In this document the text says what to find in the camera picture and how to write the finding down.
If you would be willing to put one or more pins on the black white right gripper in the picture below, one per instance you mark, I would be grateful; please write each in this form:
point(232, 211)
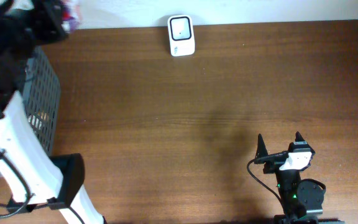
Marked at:
point(273, 162)

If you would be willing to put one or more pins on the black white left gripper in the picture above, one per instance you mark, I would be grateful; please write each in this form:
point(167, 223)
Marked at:
point(50, 12)

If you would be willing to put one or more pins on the red purple tissue pack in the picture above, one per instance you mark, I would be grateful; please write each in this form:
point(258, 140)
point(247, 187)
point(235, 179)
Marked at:
point(71, 15)

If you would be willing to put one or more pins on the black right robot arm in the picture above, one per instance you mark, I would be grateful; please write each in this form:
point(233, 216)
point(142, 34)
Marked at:
point(301, 199)

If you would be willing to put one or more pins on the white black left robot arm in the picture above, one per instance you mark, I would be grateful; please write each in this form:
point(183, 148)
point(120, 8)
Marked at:
point(35, 179)

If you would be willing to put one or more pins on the grey plastic mesh basket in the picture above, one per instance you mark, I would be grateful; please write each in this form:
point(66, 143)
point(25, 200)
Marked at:
point(40, 89)

